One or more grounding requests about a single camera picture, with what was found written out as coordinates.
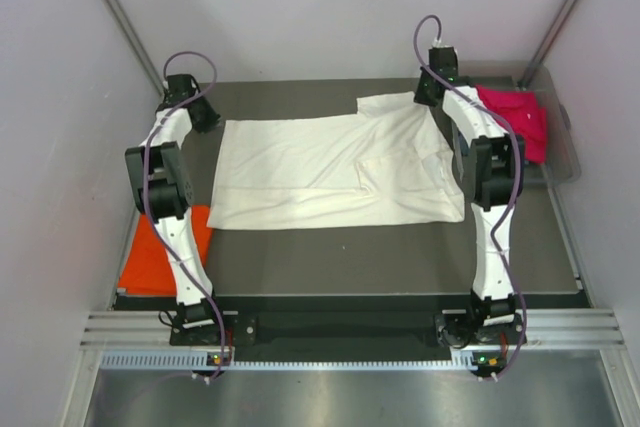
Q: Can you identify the white t shirt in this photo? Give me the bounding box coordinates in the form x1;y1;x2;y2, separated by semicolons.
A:
207;92;465;231

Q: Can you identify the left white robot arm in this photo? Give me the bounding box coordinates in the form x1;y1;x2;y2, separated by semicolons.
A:
125;74;227;344

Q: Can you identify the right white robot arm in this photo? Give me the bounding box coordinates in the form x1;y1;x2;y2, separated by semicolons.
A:
414;44;525;343

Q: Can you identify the blue t shirt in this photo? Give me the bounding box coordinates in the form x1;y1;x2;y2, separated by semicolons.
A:
452;122;470;159

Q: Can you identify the pink t shirt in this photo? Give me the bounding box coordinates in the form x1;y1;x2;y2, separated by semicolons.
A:
476;86;548;164

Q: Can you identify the clear plastic bin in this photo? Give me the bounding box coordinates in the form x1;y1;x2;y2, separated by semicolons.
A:
459;60;582;187

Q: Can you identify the orange folded t shirt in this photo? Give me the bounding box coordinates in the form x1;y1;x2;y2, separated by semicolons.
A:
117;205;214;297

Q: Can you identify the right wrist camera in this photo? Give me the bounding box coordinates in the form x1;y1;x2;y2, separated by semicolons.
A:
432;38;447;48

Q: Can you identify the grey slotted cable duct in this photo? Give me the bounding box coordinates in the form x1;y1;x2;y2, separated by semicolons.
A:
100;350;501;372

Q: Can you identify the aluminium frame rail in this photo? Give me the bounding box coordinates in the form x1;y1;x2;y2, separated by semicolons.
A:
80;309;624;350

